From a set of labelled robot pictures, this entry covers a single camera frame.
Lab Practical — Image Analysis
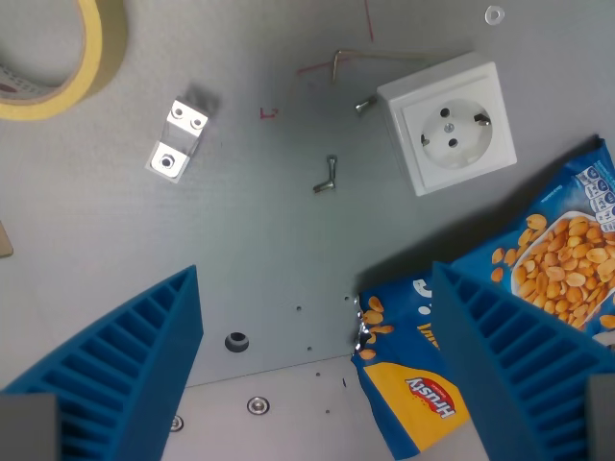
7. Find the yellow masking tape roll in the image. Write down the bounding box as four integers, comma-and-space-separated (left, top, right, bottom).
0, 0, 129, 122

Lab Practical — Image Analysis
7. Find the blue peanut snack bag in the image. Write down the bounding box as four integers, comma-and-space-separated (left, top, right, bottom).
352, 133, 615, 461

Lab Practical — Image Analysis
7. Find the silver metal angle bracket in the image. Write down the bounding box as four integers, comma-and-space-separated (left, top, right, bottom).
144, 97, 210, 184

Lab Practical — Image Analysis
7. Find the metal hex allen key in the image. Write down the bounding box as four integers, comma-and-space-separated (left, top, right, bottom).
331, 49, 436, 85

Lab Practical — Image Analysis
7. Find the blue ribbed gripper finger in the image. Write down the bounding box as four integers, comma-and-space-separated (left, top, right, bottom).
0, 264, 205, 461
430, 260, 615, 461

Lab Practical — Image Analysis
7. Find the white electrical wall socket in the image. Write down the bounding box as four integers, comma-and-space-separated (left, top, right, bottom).
376, 51, 519, 198

